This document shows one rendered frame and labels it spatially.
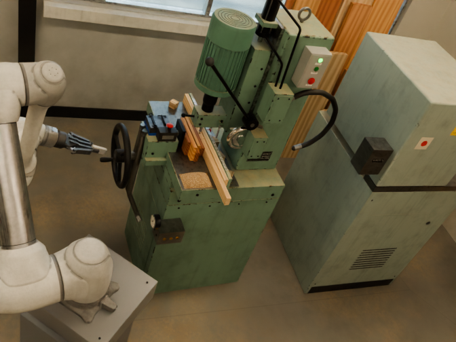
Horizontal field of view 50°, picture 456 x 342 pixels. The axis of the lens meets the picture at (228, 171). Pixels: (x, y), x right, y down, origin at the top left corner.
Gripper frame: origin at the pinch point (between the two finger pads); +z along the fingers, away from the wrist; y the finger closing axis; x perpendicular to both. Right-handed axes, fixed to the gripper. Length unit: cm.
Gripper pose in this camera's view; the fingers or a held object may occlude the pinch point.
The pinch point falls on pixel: (98, 149)
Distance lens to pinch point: 230.2
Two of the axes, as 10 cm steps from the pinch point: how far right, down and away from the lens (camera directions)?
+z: 7.5, 2.2, 6.2
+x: -5.7, 6.9, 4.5
